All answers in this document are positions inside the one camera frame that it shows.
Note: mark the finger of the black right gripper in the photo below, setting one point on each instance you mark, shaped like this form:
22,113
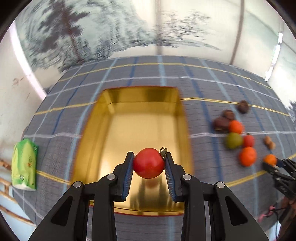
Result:
282,182
288,165

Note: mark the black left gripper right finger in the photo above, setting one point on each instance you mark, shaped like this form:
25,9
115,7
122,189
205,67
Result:
229,219

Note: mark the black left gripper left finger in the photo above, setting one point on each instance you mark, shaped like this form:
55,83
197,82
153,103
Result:
68,218

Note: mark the brown longan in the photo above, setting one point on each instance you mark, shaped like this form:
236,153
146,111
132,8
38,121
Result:
271,145
267,140

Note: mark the large orange mandarin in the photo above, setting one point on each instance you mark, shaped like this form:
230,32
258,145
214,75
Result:
248,156

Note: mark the small red tomato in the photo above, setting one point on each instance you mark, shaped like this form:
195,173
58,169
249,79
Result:
248,141

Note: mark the green tomato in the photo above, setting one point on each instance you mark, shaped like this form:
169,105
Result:
233,141

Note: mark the small orange mandarin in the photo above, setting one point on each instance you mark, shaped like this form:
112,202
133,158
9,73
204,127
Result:
236,127

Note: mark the wooden chair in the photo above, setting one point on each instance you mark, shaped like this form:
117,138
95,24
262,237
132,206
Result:
6,194

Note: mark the grey plaid tablecloth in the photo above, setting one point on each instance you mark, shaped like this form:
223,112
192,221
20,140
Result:
207,88

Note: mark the green tissue pack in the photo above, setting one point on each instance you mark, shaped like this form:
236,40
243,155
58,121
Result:
23,165

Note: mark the gold metal tin box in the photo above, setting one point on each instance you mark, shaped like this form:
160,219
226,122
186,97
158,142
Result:
129,119

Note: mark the landscape painting screen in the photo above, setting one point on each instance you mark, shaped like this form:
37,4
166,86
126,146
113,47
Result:
66,33

